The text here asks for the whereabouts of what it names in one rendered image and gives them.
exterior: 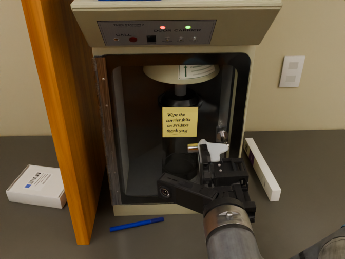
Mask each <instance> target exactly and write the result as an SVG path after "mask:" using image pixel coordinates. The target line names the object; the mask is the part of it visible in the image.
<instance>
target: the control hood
mask: <svg viewBox="0 0 345 259"><path fill-rule="evenodd" d="M70 6H71V10H72V12H73V14H74V16H75V18H76V20H77V23H78V25H79V27H80V29H81V31H82V33H83V35H84V37H85V39H86V41H87V44H88V46H90V47H164V46H240V45H259V44H260V43H261V41H262V40H263V38H264V36H265V35H266V33H267V31H268V30H269V28H270V26H271V25H272V23H273V21H274V20H275V18H276V16H277V15H278V13H279V11H280V10H281V8H282V6H283V2H282V1H281V0H161V1H99V0H74V1H73V2H72V3H71V4H70ZM145 20H217V21H216V24H215V28H214V32H213V35H212V39H211V41H210V44H204V45H127V46H105V43H104V40H103V37H102V35H101V32H100V29H99V27H98V24H97V21H145Z"/></svg>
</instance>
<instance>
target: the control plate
mask: <svg viewBox="0 0 345 259"><path fill-rule="evenodd" d="M216 21H217V20H145V21H97V24H98V27H99V29H100V32H101V35H102V37H103V40H104V43H105V46H127V45H204V44H210V41H211V39H212V35H213V32H214V28H215V24H216ZM187 25H190V26H191V28H189V29H186V28H185V26H187ZM160 26H165V27H166V28H165V29H160ZM147 35H155V36H156V42H149V43H148V42H147ZM194 36H195V37H197V39H196V40H195V41H194V40H193V39H192V37H194ZM131 37H134V38H137V41H136V42H131V41H129V38H131ZM165 37H169V40H168V41H166V39H165ZM179 37H183V39H182V41H180V39H179ZM114 38H118V39H119V40H118V41H114V40H113V39H114Z"/></svg>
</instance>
